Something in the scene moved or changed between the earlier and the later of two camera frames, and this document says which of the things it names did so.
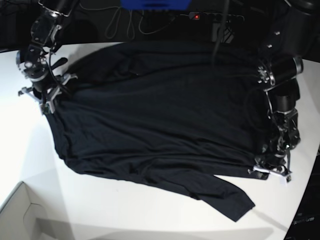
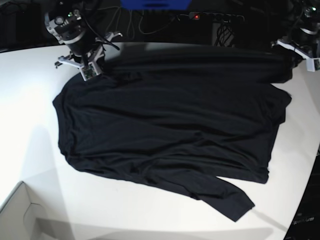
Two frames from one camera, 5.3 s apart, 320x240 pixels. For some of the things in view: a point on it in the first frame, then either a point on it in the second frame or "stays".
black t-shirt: (178, 113) stays
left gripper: (45, 90) -> (87, 54)
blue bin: (152, 5) stays
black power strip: (215, 17) stays
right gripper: (273, 163) -> (304, 42)
